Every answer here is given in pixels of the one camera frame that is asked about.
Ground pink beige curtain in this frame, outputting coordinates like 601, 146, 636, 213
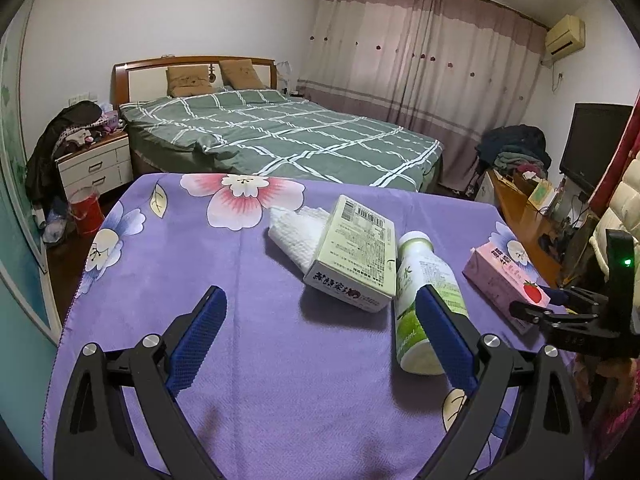
300, 0, 548, 193

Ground pink patterned cloth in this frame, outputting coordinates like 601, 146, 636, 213
572, 355, 640, 466

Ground wooden bed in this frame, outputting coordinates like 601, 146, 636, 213
112, 56, 445, 193

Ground heap of dark clothes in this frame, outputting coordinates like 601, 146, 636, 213
475, 125, 552, 178

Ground cream padded chair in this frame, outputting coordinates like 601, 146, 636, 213
590, 160, 640, 261

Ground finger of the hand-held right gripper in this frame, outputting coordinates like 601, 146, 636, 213
509, 300, 601, 330
542, 284, 608, 308

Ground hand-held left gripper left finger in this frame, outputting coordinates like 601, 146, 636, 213
54, 285, 228, 480

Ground brown pillow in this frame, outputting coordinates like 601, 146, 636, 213
166, 65, 215, 97
219, 59, 263, 88

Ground purple floral cloth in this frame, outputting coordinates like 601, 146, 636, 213
42, 172, 591, 480

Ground plastic bags on floor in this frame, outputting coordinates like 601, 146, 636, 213
42, 205, 71, 243

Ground white wooden nightstand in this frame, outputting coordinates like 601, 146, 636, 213
55, 132, 133, 201

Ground dark jacket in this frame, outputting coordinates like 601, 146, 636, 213
25, 101, 103, 206

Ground wooden desk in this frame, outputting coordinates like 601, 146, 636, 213
487, 167, 566, 286

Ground beige cardboard box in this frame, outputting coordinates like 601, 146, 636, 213
303, 195, 397, 313

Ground beige air conditioner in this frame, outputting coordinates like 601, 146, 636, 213
544, 15, 586, 58

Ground teal floral sliding wardrobe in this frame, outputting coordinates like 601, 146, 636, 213
0, 0, 66, 461

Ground white green plastic bottle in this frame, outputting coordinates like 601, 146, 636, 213
395, 231, 471, 376

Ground green checked quilt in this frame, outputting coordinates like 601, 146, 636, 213
120, 87, 445, 191

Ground pink drink carton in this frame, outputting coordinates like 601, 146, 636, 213
462, 241, 552, 336

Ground red bucket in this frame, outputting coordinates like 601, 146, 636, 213
68, 185, 105, 237

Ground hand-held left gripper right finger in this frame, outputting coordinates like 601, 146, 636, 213
415, 284, 586, 480

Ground black television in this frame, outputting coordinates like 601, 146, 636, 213
559, 103, 635, 201

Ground green box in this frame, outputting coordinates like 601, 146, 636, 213
526, 180, 553, 208

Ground white textured paper towel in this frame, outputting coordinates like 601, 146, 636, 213
269, 205, 333, 273

